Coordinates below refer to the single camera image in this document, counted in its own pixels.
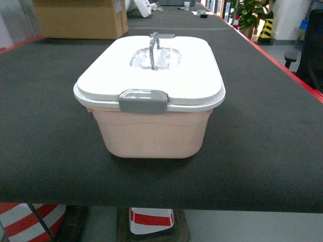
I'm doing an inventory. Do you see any yellow black striped bollard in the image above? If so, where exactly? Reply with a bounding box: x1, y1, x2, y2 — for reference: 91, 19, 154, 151
257, 11, 274, 45

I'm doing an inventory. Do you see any brown cardboard box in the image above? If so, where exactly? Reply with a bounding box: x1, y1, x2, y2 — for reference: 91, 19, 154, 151
32, 1, 128, 40

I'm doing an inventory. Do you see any right red white cone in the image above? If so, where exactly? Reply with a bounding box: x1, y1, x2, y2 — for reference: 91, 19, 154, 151
116, 208, 191, 241

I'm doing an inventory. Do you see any red metal table frame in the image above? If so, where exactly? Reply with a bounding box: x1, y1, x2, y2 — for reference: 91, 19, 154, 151
1, 7, 322, 107

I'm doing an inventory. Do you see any left red white cone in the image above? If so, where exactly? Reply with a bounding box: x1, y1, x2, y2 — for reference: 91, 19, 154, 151
0, 201, 89, 242

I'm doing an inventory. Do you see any white box lid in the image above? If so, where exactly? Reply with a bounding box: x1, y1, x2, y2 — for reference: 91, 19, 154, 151
73, 35, 226, 112

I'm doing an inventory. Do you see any potted green plant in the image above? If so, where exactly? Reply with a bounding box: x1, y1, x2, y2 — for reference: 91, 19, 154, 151
228, 0, 270, 39

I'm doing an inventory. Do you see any red white cone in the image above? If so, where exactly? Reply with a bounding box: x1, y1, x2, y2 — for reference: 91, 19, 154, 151
116, 208, 191, 241
0, 201, 89, 242

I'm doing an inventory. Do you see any black office chair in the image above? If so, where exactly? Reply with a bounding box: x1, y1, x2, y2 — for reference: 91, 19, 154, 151
293, 9, 322, 92

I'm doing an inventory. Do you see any pink plastic storage box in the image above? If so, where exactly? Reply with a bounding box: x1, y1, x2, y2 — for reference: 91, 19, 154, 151
88, 107, 212, 159

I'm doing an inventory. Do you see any white paper cup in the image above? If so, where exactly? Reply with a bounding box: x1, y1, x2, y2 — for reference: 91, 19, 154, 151
184, 2, 190, 11

